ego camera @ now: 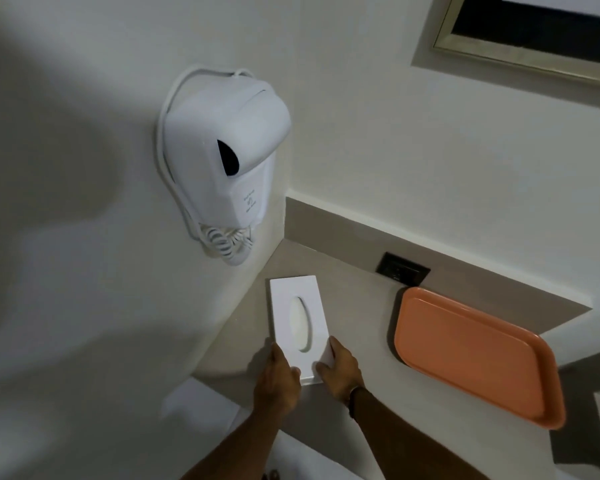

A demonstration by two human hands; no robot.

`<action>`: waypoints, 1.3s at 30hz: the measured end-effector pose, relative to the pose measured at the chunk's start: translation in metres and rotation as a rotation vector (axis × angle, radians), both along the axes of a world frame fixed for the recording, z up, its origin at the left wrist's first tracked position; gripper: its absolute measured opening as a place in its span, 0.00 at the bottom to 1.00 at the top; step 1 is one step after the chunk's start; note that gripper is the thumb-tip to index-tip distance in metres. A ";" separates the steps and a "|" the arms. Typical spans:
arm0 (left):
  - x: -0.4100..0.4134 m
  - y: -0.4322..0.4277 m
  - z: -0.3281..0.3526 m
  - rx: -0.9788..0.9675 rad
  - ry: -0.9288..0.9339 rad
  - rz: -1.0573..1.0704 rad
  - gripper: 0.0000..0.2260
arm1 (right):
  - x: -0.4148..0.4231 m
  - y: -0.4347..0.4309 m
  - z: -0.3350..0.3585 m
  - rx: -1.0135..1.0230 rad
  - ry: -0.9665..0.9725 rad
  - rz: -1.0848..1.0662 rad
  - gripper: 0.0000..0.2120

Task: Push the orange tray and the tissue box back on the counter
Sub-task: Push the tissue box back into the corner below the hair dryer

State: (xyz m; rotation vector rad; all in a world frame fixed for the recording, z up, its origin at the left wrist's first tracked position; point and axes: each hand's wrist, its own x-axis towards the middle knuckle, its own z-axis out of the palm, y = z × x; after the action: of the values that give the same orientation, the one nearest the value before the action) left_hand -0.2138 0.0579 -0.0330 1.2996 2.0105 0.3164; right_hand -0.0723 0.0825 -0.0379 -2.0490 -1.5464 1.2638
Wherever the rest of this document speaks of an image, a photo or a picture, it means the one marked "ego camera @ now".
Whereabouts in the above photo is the person's left hand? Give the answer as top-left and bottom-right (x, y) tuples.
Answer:
(253, 342), (302, 419)

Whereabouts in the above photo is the black wrist band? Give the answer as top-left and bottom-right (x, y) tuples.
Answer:
(348, 386), (367, 419)

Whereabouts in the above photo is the white wall hair dryer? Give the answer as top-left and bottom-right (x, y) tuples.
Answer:
(155, 65), (293, 229)

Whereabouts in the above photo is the framed mirror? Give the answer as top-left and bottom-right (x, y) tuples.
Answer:
(432, 0), (600, 87)

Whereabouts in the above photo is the white coiled dryer cord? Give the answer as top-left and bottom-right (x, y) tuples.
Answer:
(198, 223), (255, 266)

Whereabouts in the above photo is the person's right forearm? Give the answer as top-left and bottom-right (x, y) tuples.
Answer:
(349, 387), (488, 480)

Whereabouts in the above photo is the orange plastic tray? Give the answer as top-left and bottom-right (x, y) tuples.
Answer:
(393, 287), (566, 430)

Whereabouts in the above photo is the black wall power outlet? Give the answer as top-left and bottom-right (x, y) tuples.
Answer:
(376, 252), (431, 286)

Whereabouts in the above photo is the person's left forearm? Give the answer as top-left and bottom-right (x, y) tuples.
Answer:
(180, 408), (288, 480)

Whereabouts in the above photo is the white tissue box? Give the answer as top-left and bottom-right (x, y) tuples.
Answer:
(269, 276), (337, 386)

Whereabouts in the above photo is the person's right hand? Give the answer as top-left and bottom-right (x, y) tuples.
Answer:
(314, 336), (365, 407)

